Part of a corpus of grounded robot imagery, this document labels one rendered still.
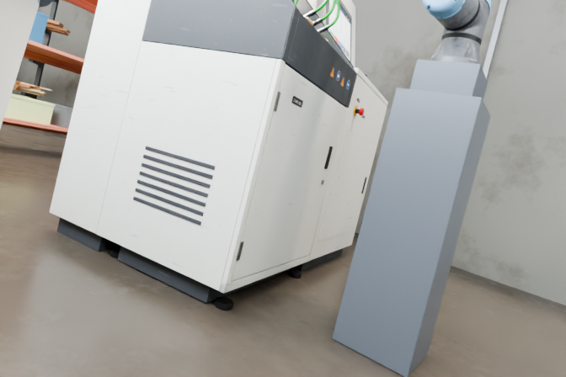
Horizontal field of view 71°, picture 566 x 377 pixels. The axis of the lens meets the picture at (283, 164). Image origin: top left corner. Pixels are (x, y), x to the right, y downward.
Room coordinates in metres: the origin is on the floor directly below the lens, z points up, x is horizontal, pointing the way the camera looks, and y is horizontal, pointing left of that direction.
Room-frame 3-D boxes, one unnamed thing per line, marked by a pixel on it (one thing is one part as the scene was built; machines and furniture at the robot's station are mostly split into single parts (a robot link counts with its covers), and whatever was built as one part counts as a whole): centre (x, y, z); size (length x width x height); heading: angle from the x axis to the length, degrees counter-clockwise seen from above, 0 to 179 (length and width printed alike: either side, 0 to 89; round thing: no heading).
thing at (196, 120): (1.61, 0.19, 0.39); 0.70 x 0.58 x 0.79; 154
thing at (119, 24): (2.12, 0.42, 0.75); 1.40 x 0.28 x 1.50; 154
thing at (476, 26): (1.24, -0.44, 1.07); 0.13 x 0.12 x 0.14; 136
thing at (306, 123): (1.49, -0.07, 0.44); 0.65 x 0.02 x 0.68; 154
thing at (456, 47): (1.25, -0.44, 0.95); 0.15 x 0.15 x 0.10
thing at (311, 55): (1.50, -0.05, 0.87); 0.62 x 0.04 x 0.16; 154
